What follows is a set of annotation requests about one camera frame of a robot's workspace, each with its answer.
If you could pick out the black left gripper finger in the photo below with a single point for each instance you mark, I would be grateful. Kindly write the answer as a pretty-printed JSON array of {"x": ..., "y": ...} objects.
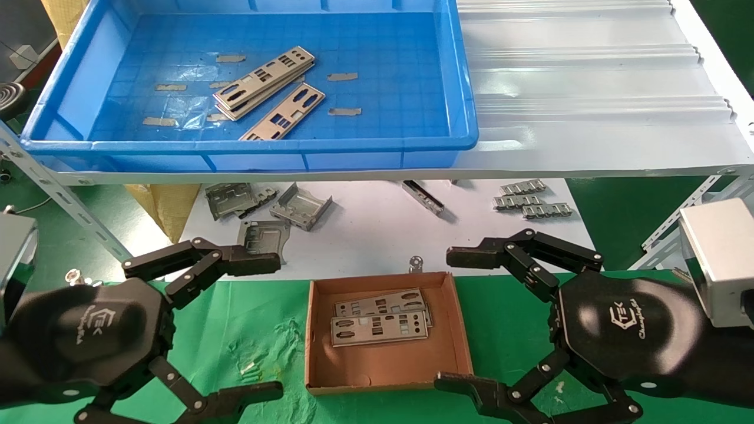
[{"x": 253, "y": 263}]

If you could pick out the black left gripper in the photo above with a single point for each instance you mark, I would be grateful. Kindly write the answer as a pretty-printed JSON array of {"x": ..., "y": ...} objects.
[{"x": 88, "y": 335}]

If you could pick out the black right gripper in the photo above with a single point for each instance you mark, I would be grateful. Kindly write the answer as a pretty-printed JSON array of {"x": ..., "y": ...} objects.
[{"x": 630, "y": 330}]

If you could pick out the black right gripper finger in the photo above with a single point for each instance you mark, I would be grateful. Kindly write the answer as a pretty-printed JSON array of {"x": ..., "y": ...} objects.
[{"x": 471, "y": 254}]

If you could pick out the shallow brown cardboard box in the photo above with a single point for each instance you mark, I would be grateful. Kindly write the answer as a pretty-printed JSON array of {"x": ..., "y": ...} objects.
[{"x": 383, "y": 368}]

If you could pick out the blue plastic tray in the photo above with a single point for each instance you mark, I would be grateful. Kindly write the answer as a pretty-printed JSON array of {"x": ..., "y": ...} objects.
[{"x": 383, "y": 47}]

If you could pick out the white floor socket box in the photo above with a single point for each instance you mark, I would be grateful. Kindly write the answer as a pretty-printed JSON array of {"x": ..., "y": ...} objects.
[{"x": 25, "y": 57}]

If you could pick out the flat grey stamped metal plate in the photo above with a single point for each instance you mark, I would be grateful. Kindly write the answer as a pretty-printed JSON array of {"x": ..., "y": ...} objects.
[{"x": 265, "y": 232}]

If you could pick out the green table cloth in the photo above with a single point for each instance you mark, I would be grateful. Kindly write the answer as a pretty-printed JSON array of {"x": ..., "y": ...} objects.
[{"x": 259, "y": 318}]

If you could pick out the small slotted metal connector shield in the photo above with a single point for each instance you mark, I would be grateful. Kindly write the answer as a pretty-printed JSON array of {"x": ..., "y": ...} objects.
[
  {"x": 517, "y": 202},
  {"x": 548, "y": 211},
  {"x": 523, "y": 188}
]

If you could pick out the small dark metal strip part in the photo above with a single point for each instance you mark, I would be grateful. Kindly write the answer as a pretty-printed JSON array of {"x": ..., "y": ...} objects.
[{"x": 265, "y": 194}]

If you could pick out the grey tape piece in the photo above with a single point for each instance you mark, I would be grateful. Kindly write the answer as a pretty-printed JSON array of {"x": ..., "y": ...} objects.
[
  {"x": 230, "y": 58},
  {"x": 171, "y": 87},
  {"x": 215, "y": 117},
  {"x": 342, "y": 76},
  {"x": 159, "y": 122},
  {"x": 344, "y": 111},
  {"x": 219, "y": 84}
]

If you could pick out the white metal shelf board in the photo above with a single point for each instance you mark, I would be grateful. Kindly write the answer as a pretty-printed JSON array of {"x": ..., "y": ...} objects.
[{"x": 589, "y": 88}]

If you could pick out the black round ribbed disc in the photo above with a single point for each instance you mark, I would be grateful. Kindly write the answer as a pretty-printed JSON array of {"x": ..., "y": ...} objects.
[{"x": 10, "y": 97}]

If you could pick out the folded grey metal bracket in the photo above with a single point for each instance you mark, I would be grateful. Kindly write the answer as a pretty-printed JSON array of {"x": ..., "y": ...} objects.
[
  {"x": 300, "y": 209},
  {"x": 227, "y": 200}
]

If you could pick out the long narrow metal rail part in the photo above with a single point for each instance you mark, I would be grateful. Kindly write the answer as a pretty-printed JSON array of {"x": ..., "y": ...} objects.
[{"x": 423, "y": 197}]

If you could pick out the white slotted steel shelf post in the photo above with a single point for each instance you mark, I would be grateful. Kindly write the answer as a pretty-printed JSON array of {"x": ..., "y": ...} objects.
[
  {"x": 59, "y": 194},
  {"x": 662, "y": 232}
]

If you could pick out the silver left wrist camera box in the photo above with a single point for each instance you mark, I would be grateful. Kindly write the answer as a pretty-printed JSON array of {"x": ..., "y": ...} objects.
[{"x": 15, "y": 247}]

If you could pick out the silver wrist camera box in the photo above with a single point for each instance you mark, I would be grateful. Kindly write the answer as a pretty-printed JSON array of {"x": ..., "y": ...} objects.
[
  {"x": 718, "y": 253},
  {"x": 15, "y": 247}
]

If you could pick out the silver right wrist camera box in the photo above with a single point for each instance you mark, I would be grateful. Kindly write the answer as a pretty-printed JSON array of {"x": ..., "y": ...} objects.
[{"x": 718, "y": 253}]

